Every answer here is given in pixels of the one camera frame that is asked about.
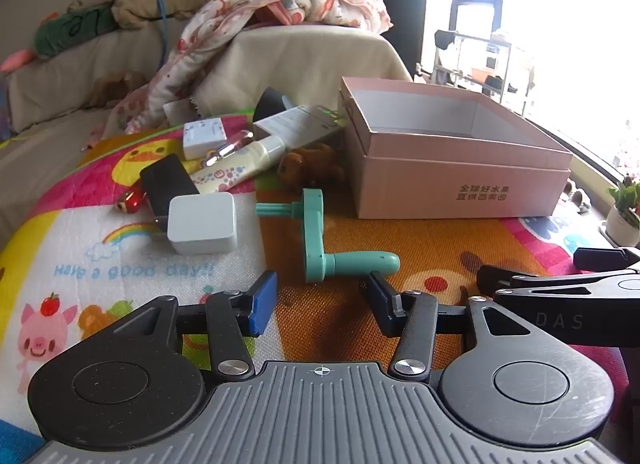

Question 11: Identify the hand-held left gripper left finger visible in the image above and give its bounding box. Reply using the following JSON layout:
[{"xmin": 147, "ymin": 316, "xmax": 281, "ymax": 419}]
[{"xmin": 114, "ymin": 271, "xmax": 278, "ymax": 380}]

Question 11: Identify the potted green plant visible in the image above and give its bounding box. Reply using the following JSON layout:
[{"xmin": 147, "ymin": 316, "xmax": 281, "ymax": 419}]
[{"xmin": 599, "ymin": 178, "xmax": 640, "ymax": 245}]

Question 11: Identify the colourful cartoon play mat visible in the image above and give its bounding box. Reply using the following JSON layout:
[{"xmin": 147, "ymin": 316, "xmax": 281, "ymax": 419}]
[{"xmin": 0, "ymin": 114, "xmax": 632, "ymax": 447}]

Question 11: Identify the green plush toy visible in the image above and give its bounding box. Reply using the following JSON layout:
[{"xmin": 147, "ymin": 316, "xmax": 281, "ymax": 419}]
[{"xmin": 32, "ymin": 0, "xmax": 124, "ymax": 60}]

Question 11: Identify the metal storage rack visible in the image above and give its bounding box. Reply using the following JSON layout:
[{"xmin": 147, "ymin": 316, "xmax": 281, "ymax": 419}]
[{"xmin": 432, "ymin": 28, "xmax": 538, "ymax": 117}]

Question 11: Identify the floral pink blanket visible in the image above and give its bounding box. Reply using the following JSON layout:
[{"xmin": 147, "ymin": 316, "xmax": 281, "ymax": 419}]
[{"xmin": 82, "ymin": 0, "xmax": 394, "ymax": 151}]

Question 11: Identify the small red tube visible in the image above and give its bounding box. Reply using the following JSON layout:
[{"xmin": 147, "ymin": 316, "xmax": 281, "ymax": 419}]
[{"xmin": 115, "ymin": 187, "xmax": 146, "ymax": 214}]

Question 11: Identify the black dryer nozzle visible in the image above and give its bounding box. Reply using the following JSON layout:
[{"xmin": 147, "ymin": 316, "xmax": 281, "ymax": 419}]
[{"xmin": 255, "ymin": 87, "xmax": 296, "ymax": 123}]

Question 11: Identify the white power adapter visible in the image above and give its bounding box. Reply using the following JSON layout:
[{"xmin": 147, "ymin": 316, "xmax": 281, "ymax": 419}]
[{"xmin": 182, "ymin": 119, "xmax": 227, "ymax": 161}]

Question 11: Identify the white charger cube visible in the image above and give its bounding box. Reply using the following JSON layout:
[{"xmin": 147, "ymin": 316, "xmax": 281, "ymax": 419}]
[{"xmin": 151, "ymin": 192, "xmax": 239, "ymax": 256}]

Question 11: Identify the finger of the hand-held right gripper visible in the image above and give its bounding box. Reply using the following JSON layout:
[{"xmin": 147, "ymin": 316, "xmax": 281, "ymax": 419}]
[
  {"xmin": 573, "ymin": 247, "xmax": 640, "ymax": 271},
  {"xmin": 476, "ymin": 265, "xmax": 640, "ymax": 305}
]

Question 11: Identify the teal crank handle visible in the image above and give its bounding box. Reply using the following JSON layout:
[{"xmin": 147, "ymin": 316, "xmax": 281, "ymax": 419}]
[{"xmin": 256, "ymin": 188, "xmax": 401, "ymax": 285}]

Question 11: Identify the pink cardboard box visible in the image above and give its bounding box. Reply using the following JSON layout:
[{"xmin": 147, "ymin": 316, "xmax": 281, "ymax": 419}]
[{"xmin": 338, "ymin": 76, "xmax": 573, "ymax": 220}]

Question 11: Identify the cream lotion tube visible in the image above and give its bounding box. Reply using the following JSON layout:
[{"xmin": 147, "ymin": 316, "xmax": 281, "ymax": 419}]
[{"xmin": 191, "ymin": 135, "xmax": 287, "ymax": 195}]

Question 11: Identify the black power bank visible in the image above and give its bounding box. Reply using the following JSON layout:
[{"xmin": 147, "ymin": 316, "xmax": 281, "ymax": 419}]
[{"xmin": 139, "ymin": 154, "xmax": 199, "ymax": 225}]

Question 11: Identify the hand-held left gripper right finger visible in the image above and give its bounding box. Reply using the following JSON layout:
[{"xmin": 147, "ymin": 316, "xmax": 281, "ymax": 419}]
[{"xmin": 365, "ymin": 271, "xmax": 540, "ymax": 380}]

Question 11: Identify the white paper tag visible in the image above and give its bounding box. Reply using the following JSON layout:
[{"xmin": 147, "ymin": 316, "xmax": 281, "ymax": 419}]
[{"xmin": 163, "ymin": 98, "xmax": 201, "ymax": 125}]

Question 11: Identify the pink plush toy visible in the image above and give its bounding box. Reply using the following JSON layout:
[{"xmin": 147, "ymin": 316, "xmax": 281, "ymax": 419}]
[{"xmin": 0, "ymin": 48, "xmax": 34, "ymax": 74}]

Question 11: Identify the brown toy bear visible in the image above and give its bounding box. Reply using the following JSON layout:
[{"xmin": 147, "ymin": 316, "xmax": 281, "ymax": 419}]
[{"xmin": 277, "ymin": 143, "xmax": 347, "ymax": 189}]

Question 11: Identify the long white carton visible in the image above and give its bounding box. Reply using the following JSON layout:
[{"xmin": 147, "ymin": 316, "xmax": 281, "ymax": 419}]
[{"xmin": 252, "ymin": 104, "xmax": 346, "ymax": 145}]

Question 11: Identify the beige sofa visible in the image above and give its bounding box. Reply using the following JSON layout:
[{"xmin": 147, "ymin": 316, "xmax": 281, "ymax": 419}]
[{"xmin": 0, "ymin": 21, "xmax": 414, "ymax": 247}]

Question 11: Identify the pink lip gloss tube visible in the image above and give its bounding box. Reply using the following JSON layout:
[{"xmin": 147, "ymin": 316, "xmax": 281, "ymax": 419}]
[{"xmin": 202, "ymin": 129, "xmax": 251, "ymax": 169}]

